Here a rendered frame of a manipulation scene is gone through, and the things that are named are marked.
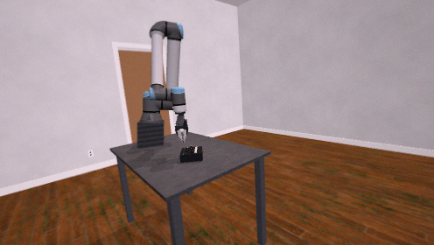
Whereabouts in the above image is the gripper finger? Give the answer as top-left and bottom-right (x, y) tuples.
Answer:
(183, 125), (188, 143)
(175, 126), (183, 143)

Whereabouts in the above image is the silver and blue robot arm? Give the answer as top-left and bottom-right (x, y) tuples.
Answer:
(141, 21), (186, 123)

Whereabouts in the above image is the dark grey lighting desk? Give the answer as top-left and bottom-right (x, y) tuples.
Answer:
(179, 146), (203, 163)

